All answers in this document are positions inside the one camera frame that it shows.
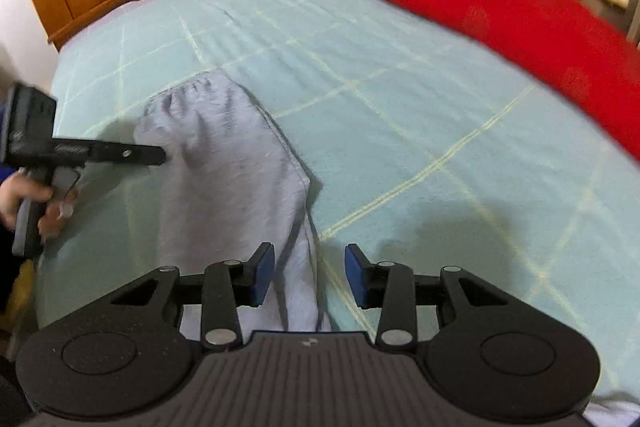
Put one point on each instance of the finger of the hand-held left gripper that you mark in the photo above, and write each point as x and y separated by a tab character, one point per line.
135	154

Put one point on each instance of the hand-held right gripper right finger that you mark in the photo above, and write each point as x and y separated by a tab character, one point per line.
356	277

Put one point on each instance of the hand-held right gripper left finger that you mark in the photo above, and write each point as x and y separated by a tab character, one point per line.
262	274

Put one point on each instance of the grey pants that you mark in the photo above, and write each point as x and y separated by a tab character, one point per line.
225	167

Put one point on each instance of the person's left hand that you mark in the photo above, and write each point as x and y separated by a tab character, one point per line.
12	197

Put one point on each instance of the light blue checked bed sheet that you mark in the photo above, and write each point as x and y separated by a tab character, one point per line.
400	107

